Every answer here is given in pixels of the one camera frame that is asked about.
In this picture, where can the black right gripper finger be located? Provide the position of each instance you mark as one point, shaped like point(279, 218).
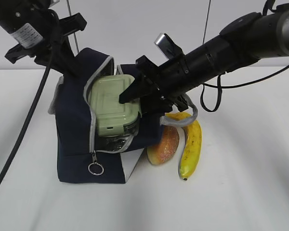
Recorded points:
point(153, 102)
point(142, 89)

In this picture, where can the yellow banana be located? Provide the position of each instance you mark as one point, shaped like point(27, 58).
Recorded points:
point(192, 149)

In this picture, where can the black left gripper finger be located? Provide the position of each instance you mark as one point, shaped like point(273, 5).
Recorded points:
point(64, 60)

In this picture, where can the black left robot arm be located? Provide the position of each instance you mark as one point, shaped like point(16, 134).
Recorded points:
point(14, 13)

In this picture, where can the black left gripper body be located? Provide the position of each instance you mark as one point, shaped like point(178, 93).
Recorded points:
point(36, 40)

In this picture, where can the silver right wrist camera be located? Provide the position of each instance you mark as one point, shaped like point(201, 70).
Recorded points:
point(167, 46)

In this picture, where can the brown bread roll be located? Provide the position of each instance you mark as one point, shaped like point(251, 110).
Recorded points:
point(164, 151)

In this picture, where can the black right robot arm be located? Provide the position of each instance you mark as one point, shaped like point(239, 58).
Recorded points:
point(243, 42)

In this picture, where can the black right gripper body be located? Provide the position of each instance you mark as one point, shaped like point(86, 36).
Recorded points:
point(167, 82)

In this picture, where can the green lid glass container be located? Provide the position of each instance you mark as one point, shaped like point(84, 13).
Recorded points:
point(112, 117)

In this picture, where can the navy and white lunch bag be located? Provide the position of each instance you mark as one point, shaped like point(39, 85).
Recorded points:
point(85, 157)

